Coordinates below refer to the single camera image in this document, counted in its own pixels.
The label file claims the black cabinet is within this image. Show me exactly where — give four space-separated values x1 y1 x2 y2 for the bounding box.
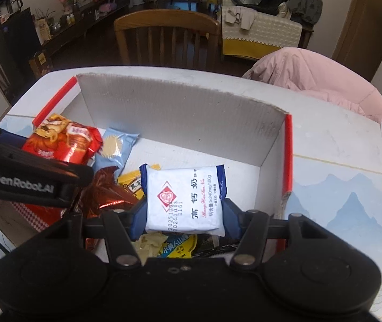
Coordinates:
0 0 43 75

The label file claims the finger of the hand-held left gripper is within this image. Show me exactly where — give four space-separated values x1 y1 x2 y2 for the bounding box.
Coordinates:
60 162 94 208
0 118 29 152

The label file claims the black cookie packet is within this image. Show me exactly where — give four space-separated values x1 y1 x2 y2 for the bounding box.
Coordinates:
194 234 242 258

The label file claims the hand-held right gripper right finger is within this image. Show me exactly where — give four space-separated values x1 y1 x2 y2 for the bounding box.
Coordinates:
222 199 334 271

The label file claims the wooden chair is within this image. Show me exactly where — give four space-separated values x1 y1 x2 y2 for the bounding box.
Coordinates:
113 9 222 72

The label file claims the white blue-edged milk packet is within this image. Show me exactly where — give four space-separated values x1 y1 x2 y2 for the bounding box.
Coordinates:
139 163 228 237

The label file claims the yellow cartoon snack packet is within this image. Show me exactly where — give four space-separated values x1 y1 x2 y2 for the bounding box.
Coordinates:
157 234 198 259

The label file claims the sofa with cream cover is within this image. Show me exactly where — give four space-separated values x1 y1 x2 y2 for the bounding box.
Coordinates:
221 3 314 61

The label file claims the cream snack packet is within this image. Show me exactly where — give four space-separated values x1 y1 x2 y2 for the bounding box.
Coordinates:
132 233 169 263

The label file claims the yellow candy packet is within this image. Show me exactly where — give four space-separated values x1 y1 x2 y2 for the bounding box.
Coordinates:
117 164 161 201

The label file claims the red cardboard box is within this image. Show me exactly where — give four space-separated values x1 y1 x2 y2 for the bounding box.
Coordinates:
0 73 294 262

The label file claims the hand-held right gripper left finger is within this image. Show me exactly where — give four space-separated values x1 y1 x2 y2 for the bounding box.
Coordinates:
42 198 149 269

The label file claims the brown paper bag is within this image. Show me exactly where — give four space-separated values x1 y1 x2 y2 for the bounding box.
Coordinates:
28 49 53 80

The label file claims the brown foil cookie packet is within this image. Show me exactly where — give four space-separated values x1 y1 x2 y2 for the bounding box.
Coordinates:
73 166 141 222

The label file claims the pink jacket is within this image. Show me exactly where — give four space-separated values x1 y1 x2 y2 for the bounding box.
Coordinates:
241 47 382 125

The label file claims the dark wooden tv cabinet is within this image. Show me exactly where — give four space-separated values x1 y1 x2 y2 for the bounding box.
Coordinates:
35 0 133 58

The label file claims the red snack packet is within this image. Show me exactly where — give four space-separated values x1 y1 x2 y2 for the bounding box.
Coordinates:
21 114 104 166

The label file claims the light blue snack packet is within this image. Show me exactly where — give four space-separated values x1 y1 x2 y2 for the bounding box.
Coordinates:
92 127 140 175

